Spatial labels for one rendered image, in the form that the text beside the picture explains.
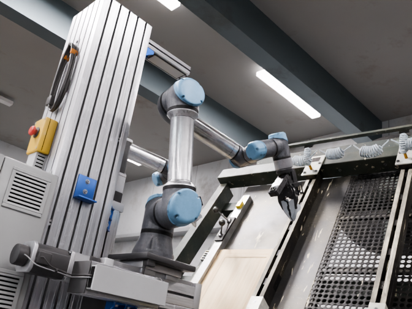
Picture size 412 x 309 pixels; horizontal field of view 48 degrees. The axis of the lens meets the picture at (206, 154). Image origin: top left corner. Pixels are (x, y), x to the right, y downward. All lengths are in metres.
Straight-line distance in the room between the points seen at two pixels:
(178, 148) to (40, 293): 0.64
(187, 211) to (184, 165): 0.16
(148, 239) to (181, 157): 0.30
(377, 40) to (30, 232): 4.24
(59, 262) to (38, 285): 0.18
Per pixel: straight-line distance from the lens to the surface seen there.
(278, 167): 1.91
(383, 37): 5.11
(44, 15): 5.09
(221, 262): 2.53
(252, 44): 4.54
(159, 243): 1.62
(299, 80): 5.00
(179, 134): 1.63
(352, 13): 4.81
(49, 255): 1.41
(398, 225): 2.23
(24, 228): 1.52
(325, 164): 2.78
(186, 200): 1.53
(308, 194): 2.62
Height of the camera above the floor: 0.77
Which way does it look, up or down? 23 degrees up
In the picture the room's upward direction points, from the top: 9 degrees clockwise
